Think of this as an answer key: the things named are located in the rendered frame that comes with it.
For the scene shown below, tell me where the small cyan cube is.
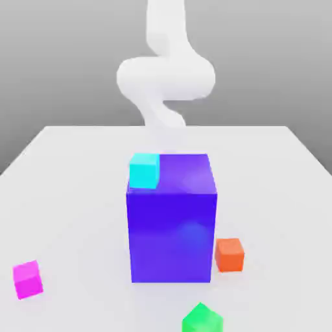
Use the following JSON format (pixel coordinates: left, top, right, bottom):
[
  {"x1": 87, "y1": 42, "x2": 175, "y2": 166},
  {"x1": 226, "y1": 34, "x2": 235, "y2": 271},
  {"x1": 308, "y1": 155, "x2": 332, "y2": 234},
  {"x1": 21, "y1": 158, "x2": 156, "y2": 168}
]
[{"x1": 128, "y1": 152, "x2": 161, "y2": 190}]

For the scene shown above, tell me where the small orange cube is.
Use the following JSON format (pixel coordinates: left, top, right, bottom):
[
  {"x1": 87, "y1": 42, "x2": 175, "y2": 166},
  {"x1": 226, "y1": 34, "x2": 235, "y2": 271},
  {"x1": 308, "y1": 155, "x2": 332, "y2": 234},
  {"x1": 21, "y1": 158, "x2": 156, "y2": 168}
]
[{"x1": 214, "y1": 237, "x2": 245, "y2": 274}]

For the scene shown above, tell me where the small green cube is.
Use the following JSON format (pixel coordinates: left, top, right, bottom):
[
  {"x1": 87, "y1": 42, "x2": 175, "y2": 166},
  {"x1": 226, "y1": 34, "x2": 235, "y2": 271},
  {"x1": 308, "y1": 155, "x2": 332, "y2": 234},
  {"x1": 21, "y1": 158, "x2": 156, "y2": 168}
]
[{"x1": 181, "y1": 302, "x2": 224, "y2": 332}]

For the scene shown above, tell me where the small magenta cube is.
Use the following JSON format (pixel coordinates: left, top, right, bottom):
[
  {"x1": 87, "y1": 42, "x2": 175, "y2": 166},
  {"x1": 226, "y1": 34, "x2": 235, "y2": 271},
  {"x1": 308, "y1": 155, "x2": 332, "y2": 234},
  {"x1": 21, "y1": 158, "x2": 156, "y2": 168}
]
[{"x1": 12, "y1": 259, "x2": 44, "y2": 301}]

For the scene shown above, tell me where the large purple box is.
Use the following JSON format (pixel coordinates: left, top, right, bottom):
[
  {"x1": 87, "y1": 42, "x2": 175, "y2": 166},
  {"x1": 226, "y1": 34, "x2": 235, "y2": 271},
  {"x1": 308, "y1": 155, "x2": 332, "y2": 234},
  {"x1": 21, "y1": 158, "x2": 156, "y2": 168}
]
[{"x1": 125, "y1": 153, "x2": 218, "y2": 284}]

